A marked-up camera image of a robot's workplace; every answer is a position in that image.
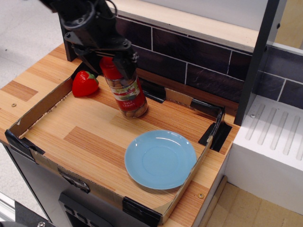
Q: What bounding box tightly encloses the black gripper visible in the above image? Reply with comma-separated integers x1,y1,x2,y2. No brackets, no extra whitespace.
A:
63,16,139,79

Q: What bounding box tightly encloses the red-capped basil spice bottle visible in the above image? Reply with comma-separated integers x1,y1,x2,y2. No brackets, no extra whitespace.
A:
99,57,148,118

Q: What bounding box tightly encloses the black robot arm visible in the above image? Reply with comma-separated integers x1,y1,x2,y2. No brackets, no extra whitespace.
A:
42,0,138,79

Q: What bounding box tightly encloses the cardboard fence with black tape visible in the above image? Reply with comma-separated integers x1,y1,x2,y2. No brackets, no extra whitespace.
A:
4,56,232,226

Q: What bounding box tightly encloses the red toy strawberry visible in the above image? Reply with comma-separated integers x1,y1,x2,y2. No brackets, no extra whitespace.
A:
72,70,99,97

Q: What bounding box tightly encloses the light blue plate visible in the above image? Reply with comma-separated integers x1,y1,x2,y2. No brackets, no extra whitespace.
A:
125,130,197,190

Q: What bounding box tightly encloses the black oven control panel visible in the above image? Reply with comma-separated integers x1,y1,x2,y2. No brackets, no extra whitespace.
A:
58,193,113,227

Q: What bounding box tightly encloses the white toy sink drainboard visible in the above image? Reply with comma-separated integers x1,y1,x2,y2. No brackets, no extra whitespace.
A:
225,96,303,214

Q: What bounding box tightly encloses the dark grey shelf frame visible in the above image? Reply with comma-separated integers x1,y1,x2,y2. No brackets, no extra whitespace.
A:
64,0,275,125

